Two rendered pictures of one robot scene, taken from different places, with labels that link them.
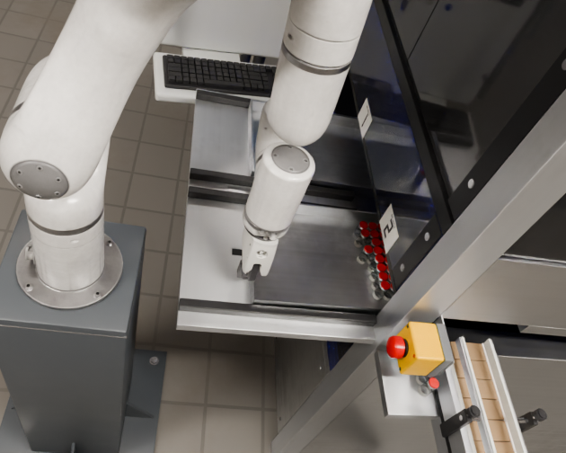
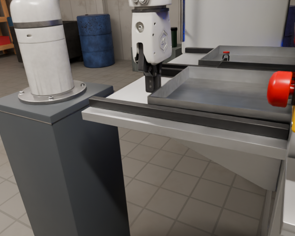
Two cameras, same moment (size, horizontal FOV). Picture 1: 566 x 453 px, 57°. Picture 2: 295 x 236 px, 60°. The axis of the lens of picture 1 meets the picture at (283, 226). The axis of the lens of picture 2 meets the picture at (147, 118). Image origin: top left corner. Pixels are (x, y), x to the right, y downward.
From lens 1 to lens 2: 0.81 m
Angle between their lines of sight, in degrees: 45
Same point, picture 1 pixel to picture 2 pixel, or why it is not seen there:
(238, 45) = not seen: hidden behind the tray
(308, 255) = (226, 96)
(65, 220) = (19, 11)
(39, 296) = (22, 96)
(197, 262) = (127, 92)
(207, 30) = (210, 40)
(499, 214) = not seen: outside the picture
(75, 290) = (42, 96)
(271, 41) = (252, 42)
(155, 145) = not seen: hidden behind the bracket
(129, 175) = (181, 156)
